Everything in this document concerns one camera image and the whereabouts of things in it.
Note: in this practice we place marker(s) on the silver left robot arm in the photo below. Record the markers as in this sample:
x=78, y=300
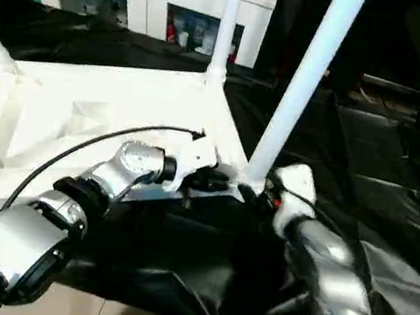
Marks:
x=56, y=221

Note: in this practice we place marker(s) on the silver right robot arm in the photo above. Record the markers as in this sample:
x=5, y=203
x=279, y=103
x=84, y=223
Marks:
x=328, y=272

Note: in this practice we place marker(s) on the white plastic table top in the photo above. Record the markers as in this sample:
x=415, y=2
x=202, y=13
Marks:
x=83, y=97

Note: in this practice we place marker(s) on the black mat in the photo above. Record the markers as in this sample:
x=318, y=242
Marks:
x=398, y=179

